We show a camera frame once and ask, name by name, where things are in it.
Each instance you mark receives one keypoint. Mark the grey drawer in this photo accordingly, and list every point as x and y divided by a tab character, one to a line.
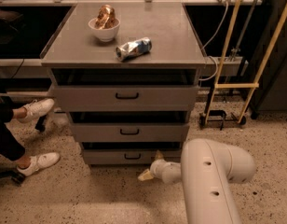
125	98
119	156
130	132

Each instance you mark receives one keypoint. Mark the grey drawer cabinet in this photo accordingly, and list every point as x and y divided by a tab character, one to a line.
77	58

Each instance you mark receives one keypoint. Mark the crushed silver blue can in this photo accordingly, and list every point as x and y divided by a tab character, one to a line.
133	48

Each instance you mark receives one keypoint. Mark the crumpled brown chip bag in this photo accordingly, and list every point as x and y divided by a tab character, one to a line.
106	17

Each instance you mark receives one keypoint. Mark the person's black trouser legs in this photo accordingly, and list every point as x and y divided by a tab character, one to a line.
10	148

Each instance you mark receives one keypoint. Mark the white sneaker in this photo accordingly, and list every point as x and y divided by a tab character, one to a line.
40	162
36	109

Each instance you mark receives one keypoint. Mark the upper white sneaker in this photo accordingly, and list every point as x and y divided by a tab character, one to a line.
36	109

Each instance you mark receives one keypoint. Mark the white ceramic bowl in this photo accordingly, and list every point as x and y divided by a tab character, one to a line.
105	35

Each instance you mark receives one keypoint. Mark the lower white sneaker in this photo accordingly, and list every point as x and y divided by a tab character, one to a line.
40	162

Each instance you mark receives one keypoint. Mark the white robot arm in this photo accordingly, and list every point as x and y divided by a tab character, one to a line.
206	170

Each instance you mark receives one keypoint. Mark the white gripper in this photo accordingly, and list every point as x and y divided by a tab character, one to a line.
157	169

